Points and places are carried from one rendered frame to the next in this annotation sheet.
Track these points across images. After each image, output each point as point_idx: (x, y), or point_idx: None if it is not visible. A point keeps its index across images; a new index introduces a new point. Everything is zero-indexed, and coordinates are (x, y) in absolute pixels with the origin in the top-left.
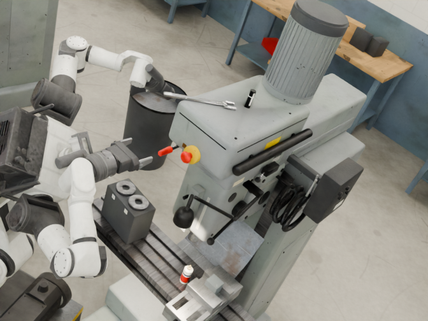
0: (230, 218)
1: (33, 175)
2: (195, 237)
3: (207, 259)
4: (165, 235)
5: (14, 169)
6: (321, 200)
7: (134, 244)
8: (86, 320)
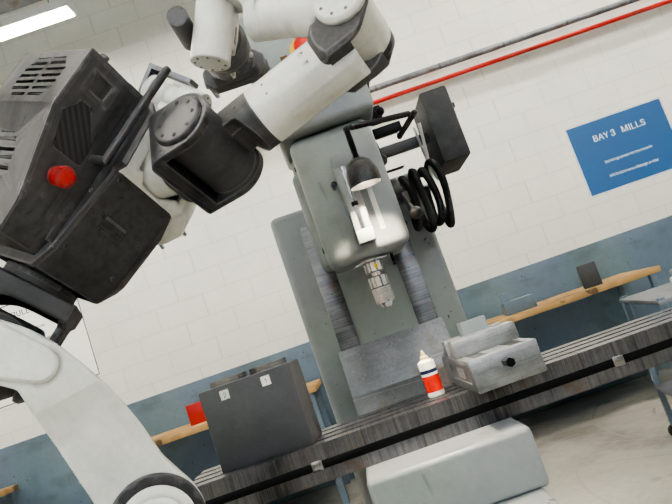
0: (410, 113)
1: (142, 96)
2: (389, 287)
3: None
4: (342, 422)
5: (108, 74)
6: (447, 122)
7: (322, 438)
8: None
